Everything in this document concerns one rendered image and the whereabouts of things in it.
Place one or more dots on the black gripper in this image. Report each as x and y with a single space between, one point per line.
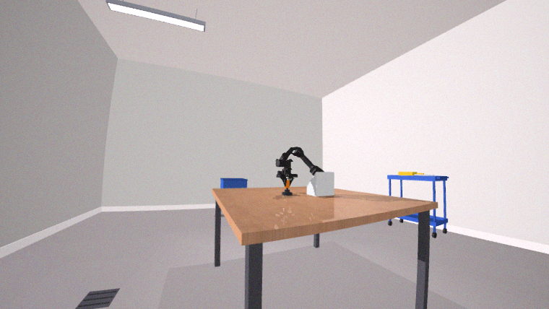
287 173

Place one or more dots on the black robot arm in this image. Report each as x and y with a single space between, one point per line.
284 162

